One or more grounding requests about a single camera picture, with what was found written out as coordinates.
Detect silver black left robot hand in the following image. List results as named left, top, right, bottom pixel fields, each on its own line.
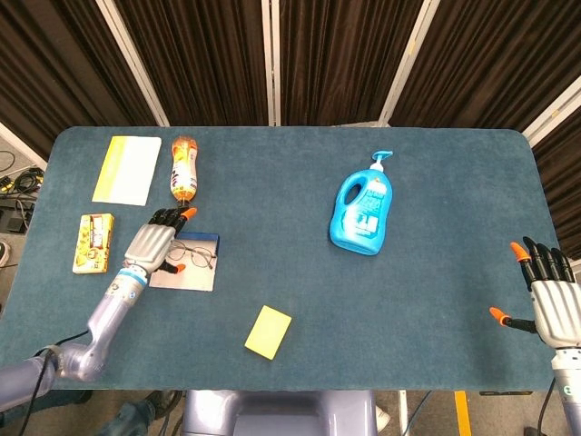
left=122, top=206, right=200, bottom=277

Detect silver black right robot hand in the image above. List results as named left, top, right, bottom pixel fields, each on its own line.
left=488, top=235, right=581, bottom=351

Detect wire frame eyeglasses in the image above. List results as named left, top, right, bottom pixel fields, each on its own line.
left=168, top=240, right=217, bottom=270

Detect blue edged notebook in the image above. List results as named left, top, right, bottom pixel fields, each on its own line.
left=148, top=232, right=222, bottom=292

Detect yellow snack box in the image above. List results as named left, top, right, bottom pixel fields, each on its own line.
left=72, top=213, right=115, bottom=275

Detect yellow and white booklet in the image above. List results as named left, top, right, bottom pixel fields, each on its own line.
left=91, top=135, right=162, bottom=207

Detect orange drink bottle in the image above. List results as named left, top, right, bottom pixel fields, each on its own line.
left=170, top=137, right=200, bottom=203

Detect brown pleated curtain panel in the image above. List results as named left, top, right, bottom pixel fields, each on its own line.
left=530, top=104, right=581, bottom=249
left=0, top=0, right=158, bottom=160
left=279, top=0, right=426, bottom=127
left=113, top=0, right=273, bottom=127
left=392, top=0, right=581, bottom=133

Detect black floor pedal box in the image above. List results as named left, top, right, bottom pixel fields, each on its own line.
left=0, top=209, right=33, bottom=235

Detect yellow sponge block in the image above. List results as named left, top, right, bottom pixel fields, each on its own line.
left=244, top=304, right=293, bottom=362

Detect teal table cloth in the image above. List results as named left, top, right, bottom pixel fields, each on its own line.
left=0, top=125, right=581, bottom=392

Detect person leg in jeans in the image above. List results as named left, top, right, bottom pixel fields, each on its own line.
left=97, top=389, right=182, bottom=436

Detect blue detergent pump bottle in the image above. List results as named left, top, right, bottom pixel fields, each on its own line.
left=329, top=150, right=395, bottom=257

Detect grey robot torso base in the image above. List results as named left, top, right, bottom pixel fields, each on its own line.
left=181, top=389, right=379, bottom=436

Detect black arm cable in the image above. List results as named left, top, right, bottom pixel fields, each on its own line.
left=17, top=330, right=92, bottom=436

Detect black floor cable bundle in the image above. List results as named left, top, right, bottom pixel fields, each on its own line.
left=0, top=149, right=46, bottom=214

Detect white screen frame post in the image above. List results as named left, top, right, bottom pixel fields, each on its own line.
left=378, top=0, right=440, bottom=128
left=94, top=0, right=171, bottom=127
left=261, top=0, right=282, bottom=127
left=0, top=121, right=49, bottom=172
left=521, top=74, right=581, bottom=147

